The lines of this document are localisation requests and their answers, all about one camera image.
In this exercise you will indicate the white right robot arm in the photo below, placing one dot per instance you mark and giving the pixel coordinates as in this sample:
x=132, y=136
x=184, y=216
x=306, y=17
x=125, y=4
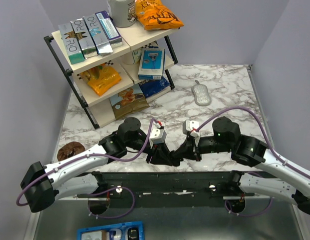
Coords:
x=290, y=182

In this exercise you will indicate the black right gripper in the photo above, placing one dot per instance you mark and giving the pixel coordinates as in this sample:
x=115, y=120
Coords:
x=189, y=149

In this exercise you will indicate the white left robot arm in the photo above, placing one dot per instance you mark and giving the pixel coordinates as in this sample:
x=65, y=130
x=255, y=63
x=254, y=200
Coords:
x=42, y=185

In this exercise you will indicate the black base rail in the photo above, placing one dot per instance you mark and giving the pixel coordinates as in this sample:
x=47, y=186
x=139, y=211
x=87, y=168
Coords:
x=164, y=189

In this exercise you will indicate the orange snack bag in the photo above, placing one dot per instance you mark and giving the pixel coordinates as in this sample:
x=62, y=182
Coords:
x=101, y=78

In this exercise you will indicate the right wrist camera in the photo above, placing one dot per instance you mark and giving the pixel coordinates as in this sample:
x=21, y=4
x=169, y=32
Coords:
x=191, y=126

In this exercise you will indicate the dark blue snack bag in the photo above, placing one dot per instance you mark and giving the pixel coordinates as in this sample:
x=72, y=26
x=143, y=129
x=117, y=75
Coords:
x=151, y=87

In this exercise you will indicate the black frame wooden shelf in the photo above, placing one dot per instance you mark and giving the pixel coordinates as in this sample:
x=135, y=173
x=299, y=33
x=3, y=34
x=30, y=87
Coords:
x=98, y=108

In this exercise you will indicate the purple white box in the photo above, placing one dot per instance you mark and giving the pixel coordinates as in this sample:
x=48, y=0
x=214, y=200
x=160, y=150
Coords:
x=109, y=29

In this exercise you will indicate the teal RO box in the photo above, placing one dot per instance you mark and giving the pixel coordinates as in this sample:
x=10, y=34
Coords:
x=71, y=43

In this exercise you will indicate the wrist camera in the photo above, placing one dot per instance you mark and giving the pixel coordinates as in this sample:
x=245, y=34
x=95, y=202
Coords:
x=191, y=126
x=158, y=134

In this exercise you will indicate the grey printed mug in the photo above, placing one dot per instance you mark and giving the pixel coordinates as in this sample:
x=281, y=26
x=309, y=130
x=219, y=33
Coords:
x=122, y=12

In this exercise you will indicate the blue plastic tray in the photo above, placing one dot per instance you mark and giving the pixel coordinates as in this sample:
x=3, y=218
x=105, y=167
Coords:
x=121, y=231

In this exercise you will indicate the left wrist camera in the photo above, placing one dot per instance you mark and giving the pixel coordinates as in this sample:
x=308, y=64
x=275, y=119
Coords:
x=158, y=134

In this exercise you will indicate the orange chips bag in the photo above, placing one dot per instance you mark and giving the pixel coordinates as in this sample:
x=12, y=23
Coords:
x=154, y=15

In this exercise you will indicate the white cup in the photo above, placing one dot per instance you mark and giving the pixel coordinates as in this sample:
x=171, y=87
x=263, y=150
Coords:
x=132, y=57

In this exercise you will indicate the blue razor box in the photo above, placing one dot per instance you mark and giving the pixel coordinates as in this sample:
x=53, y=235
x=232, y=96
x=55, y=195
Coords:
x=152, y=63

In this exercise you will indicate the brown cookie bag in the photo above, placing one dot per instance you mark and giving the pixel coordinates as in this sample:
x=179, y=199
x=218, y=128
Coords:
x=128, y=101

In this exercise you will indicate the blue silver RO box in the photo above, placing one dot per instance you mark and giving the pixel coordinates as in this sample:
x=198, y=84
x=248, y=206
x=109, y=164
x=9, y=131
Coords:
x=96, y=31

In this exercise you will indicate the brown crumpled wrapper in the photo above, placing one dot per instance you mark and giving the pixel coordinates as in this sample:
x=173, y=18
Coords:
x=69, y=150

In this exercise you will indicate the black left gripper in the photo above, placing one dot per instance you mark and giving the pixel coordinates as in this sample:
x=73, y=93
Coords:
x=162, y=156

